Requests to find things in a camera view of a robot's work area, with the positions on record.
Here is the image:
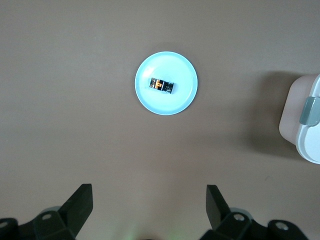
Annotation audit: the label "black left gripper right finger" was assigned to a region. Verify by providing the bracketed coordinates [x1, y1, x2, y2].
[201, 184, 309, 240]

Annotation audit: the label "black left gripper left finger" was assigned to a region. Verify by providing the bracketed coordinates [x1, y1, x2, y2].
[0, 183, 94, 240]

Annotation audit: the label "orange and black switch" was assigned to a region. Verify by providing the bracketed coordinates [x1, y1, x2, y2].
[149, 77, 176, 96]

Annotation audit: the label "white lunch box grey latches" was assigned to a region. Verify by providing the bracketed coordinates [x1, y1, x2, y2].
[278, 72, 320, 165]

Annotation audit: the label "brown table mat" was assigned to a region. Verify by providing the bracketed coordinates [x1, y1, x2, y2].
[0, 0, 320, 240]

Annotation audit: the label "light blue round plate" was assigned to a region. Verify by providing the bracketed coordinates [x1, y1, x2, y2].
[134, 51, 199, 116]

